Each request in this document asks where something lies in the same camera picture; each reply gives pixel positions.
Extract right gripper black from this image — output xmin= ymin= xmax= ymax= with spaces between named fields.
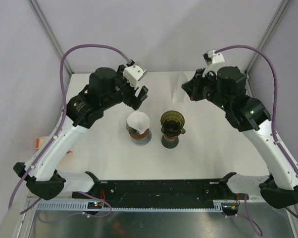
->
xmin=182 ymin=68 xmax=231 ymax=111

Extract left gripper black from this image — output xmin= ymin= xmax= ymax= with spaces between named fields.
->
xmin=101 ymin=65 xmax=148 ymax=111

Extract white paper coffee filter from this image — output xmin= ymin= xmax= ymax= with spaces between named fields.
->
xmin=127 ymin=111 xmax=150 ymax=134

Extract clear glass dripper cone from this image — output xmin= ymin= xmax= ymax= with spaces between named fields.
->
xmin=126 ymin=122 xmax=139 ymax=135

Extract brown wooden dripper ring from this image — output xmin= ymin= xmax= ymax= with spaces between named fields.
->
xmin=129 ymin=130 xmax=149 ymax=140

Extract olive green dripper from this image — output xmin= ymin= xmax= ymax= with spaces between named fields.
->
xmin=160 ymin=110 xmax=186 ymax=138

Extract clear glass carafe server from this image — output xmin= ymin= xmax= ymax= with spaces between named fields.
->
xmin=132 ymin=129 xmax=152 ymax=145

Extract red black coffee dripper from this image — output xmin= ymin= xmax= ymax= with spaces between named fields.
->
xmin=161 ymin=132 xmax=179 ymax=149

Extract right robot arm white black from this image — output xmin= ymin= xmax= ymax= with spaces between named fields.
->
xmin=182 ymin=66 xmax=298 ymax=209

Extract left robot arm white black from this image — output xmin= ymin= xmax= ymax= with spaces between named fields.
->
xmin=13 ymin=63 xmax=149 ymax=200

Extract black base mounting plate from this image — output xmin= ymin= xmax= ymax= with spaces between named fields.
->
xmin=72 ymin=179 xmax=249 ymax=209

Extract orange white box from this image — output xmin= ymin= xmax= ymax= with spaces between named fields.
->
xmin=35 ymin=136 xmax=73 ymax=154

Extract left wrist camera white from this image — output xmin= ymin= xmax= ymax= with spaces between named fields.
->
xmin=123 ymin=61 xmax=147 ymax=88

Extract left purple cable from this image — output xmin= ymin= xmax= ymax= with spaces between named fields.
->
xmin=8 ymin=44 xmax=135 ymax=223

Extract purple cable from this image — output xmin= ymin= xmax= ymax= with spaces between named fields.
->
xmin=8 ymin=44 xmax=135 ymax=223
xmin=214 ymin=45 xmax=298 ymax=235

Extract right aluminium frame post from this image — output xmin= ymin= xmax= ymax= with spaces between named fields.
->
xmin=245 ymin=0 xmax=293 ymax=74

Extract aluminium frame post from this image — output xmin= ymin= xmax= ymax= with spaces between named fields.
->
xmin=27 ymin=0 xmax=64 ymax=60
xmin=245 ymin=0 xmax=293 ymax=74

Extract left aluminium frame post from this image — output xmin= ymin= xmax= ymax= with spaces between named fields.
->
xmin=27 ymin=0 xmax=64 ymax=60

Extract grey cable duct rail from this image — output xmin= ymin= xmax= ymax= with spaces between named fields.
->
xmin=36 ymin=200 xmax=223 ymax=213

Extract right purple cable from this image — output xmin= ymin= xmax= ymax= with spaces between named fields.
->
xmin=214 ymin=45 xmax=298 ymax=235

